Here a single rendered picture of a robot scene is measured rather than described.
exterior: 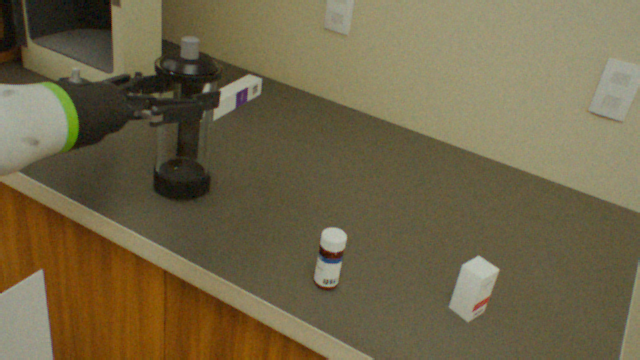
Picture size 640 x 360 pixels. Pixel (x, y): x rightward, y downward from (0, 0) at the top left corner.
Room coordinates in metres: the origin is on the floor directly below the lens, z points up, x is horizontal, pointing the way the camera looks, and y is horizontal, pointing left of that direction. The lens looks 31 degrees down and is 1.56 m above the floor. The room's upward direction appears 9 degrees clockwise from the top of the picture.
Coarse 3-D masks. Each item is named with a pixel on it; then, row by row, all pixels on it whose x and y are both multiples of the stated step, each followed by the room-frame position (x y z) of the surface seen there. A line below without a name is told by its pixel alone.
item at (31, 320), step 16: (16, 288) 0.36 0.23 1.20; (32, 288) 0.37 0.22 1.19; (0, 304) 0.34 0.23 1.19; (16, 304) 0.36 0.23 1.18; (32, 304) 0.37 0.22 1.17; (0, 320) 0.34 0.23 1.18; (16, 320) 0.35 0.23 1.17; (32, 320) 0.37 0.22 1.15; (48, 320) 0.38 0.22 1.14; (0, 336) 0.34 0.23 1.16; (16, 336) 0.35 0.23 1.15; (32, 336) 0.37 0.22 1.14; (48, 336) 0.38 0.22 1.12; (0, 352) 0.34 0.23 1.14; (16, 352) 0.35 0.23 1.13; (32, 352) 0.36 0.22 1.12; (48, 352) 0.38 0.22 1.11
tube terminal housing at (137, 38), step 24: (24, 0) 1.30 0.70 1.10; (120, 0) 1.18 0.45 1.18; (144, 0) 1.23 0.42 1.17; (120, 24) 1.18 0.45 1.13; (144, 24) 1.23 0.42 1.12; (24, 48) 1.31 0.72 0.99; (120, 48) 1.18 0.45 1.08; (144, 48) 1.23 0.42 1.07; (48, 72) 1.28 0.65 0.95; (96, 72) 1.21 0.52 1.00; (120, 72) 1.18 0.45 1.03; (144, 72) 1.23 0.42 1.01
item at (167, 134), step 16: (160, 64) 0.91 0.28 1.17; (160, 80) 0.91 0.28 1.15; (160, 96) 0.91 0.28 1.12; (176, 96) 0.89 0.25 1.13; (208, 112) 0.91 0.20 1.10; (160, 128) 0.90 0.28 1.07; (176, 128) 0.89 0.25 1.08; (192, 128) 0.89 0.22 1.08; (208, 128) 0.92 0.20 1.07; (160, 144) 0.90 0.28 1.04; (176, 144) 0.88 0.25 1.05; (192, 144) 0.89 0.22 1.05; (208, 144) 0.92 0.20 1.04; (160, 160) 0.89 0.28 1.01; (176, 160) 0.88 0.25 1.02; (192, 160) 0.89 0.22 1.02; (208, 160) 0.92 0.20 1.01; (160, 176) 0.89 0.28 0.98; (176, 176) 0.88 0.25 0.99; (192, 176) 0.89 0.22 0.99
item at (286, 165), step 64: (0, 64) 1.31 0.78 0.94; (128, 128) 1.11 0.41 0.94; (256, 128) 1.20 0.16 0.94; (320, 128) 1.25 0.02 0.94; (384, 128) 1.31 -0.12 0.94; (64, 192) 0.85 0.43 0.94; (128, 192) 0.88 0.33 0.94; (256, 192) 0.95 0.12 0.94; (320, 192) 0.98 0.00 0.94; (384, 192) 1.02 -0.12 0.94; (448, 192) 1.06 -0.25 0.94; (512, 192) 1.10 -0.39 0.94; (576, 192) 1.15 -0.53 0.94; (192, 256) 0.74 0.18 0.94; (256, 256) 0.76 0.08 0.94; (384, 256) 0.82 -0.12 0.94; (448, 256) 0.85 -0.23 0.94; (512, 256) 0.88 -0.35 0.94; (576, 256) 0.91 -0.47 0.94; (320, 320) 0.65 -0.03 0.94; (384, 320) 0.67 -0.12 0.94; (448, 320) 0.69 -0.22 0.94; (512, 320) 0.71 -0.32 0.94; (576, 320) 0.74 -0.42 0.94
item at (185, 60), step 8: (184, 40) 0.93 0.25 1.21; (192, 40) 0.93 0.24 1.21; (184, 48) 0.92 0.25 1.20; (192, 48) 0.93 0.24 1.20; (168, 56) 0.92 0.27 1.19; (176, 56) 0.92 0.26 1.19; (184, 56) 0.92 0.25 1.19; (192, 56) 0.92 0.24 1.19; (200, 56) 0.95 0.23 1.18; (208, 56) 0.95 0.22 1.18; (168, 64) 0.90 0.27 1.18; (176, 64) 0.90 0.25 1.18; (184, 64) 0.90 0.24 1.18; (192, 64) 0.90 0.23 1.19; (200, 64) 0.91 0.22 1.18; (208, 64) 0.92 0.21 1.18; (216, 64) 0.95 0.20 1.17; (184, 72) 0.89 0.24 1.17; (192, 72) 0.89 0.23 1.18; (200, 72) 0.90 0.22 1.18; (208, 72) 0.91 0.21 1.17
